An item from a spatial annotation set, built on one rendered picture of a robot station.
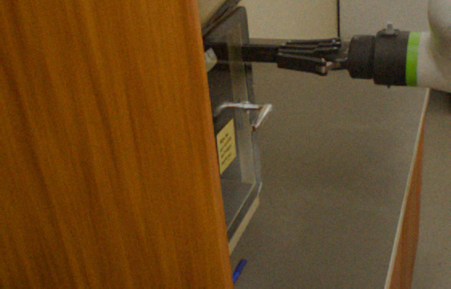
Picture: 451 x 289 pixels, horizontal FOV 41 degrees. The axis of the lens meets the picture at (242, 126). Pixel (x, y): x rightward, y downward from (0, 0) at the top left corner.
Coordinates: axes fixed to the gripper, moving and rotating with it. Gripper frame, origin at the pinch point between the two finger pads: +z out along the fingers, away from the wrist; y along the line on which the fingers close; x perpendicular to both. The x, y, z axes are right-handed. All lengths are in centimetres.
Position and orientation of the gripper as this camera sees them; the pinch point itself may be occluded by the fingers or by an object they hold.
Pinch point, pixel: (261, 53)
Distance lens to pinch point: 111.3
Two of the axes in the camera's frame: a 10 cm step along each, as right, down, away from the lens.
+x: 0.9, 8.9, 4.6
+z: -9.4, -0.8, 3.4
